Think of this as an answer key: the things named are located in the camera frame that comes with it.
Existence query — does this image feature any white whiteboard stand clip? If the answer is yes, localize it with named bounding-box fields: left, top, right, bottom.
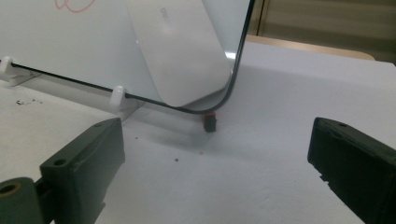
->
left=109, top=85, right=146, bottom=121
left=0, top=55, right=40, bottom=88

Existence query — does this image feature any small black and orange block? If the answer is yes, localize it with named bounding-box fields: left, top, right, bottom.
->
left=201, top=111, right=218, bottom=133

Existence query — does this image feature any white whiteboard with black rim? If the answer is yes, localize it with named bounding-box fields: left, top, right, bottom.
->
left=0, top=0, right=256, bottom=116

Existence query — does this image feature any wooden table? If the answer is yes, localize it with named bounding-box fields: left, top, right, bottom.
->
left=246, top=35, right=376, bottom=62

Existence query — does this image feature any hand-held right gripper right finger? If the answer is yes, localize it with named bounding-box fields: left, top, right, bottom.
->
left=307, top=117, right=396, bottom=224

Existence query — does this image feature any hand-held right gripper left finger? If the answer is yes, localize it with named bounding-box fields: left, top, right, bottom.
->
left=39, top=117, right=126, bottom=224

